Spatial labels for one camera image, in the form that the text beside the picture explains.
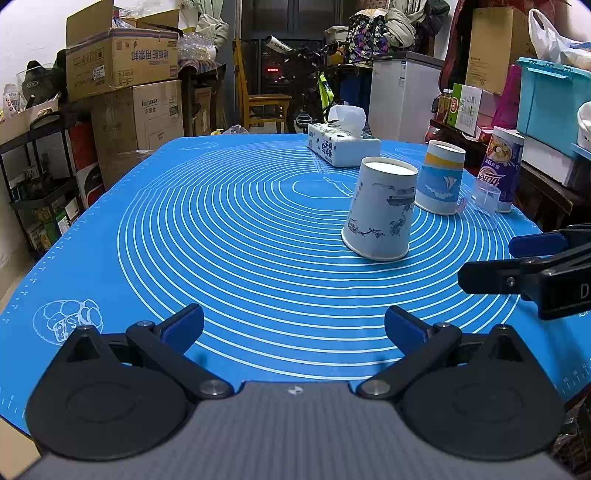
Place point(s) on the white plastic bag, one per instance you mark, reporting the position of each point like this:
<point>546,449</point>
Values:
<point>551,44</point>

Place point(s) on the clear plastic cup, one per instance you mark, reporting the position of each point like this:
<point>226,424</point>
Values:
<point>487,205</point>

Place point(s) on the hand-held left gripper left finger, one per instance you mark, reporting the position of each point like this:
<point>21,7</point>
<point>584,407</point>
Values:
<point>184,326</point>

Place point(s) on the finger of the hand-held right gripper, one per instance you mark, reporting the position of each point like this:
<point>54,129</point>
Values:
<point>494,277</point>
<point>538,245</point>

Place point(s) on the open cardboard box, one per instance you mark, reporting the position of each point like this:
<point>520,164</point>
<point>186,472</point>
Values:
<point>120,60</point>

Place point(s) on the bag of empty plastic bottles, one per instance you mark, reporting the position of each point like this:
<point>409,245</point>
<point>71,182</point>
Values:
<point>196,46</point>

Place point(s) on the purple snack canister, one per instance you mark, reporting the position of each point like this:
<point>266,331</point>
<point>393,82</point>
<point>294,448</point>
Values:
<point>504,159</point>

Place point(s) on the dark wooden side table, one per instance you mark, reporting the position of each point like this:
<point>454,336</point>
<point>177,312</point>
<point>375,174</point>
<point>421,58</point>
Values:
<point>540,203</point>

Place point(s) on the black metal shelf rack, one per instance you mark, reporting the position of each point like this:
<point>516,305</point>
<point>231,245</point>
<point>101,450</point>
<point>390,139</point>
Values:
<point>41,194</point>

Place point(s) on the pile of clothes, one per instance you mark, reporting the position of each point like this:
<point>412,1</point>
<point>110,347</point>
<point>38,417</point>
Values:
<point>413,21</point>

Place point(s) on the teal plastic storage bin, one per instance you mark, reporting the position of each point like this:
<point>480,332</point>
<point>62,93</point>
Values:
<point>549,101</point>

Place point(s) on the large closed cardboard box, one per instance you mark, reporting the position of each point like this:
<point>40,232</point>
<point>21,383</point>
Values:
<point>138,115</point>

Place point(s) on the tall cardboard box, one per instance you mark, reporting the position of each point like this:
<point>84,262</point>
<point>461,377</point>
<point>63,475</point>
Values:
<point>496,50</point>

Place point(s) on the white tissue box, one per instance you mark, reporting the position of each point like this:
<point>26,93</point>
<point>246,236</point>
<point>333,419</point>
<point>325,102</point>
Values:
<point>342,148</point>

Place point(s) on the pink bag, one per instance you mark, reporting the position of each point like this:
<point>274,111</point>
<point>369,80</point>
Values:
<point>507,99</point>

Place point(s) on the dark green cap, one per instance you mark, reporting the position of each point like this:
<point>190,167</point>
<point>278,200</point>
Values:
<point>39,81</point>

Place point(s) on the wooden chair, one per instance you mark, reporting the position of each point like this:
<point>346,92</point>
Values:
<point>263,104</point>

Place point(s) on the white ink-print paper cup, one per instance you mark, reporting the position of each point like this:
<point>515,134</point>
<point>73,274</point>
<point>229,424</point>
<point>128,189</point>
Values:
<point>378,217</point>

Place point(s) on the drink bottle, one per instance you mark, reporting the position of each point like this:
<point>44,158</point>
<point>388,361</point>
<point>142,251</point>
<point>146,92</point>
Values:
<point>444,106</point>

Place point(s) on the white chest freezer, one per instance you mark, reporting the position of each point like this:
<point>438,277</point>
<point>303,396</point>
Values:
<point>401,97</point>

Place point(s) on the shallow cardboard tray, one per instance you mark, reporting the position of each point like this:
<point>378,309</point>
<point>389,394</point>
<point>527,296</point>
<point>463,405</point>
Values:
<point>27,120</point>

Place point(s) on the blue silicone mat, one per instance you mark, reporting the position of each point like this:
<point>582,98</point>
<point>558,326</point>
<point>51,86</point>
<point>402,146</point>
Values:
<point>221,258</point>

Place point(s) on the low cardboard box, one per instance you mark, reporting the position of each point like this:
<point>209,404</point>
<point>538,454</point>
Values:
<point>127,166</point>

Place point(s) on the floral patterned bag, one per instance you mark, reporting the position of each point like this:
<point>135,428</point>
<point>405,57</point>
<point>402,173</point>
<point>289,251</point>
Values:
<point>367,39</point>

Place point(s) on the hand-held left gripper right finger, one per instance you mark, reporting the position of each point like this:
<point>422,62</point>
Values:
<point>405,328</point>

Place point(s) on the black bicycle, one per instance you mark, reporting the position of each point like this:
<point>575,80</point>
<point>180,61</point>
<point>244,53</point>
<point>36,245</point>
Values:
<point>314,83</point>

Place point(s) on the green and white carton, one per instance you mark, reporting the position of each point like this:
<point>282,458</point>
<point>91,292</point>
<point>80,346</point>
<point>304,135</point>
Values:
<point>468,108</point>

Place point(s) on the white foam box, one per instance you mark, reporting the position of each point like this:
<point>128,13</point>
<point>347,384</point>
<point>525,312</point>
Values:
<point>549,161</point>

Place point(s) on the blue sailboat paper cup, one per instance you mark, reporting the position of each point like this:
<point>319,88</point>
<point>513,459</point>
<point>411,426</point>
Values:
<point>438,184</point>

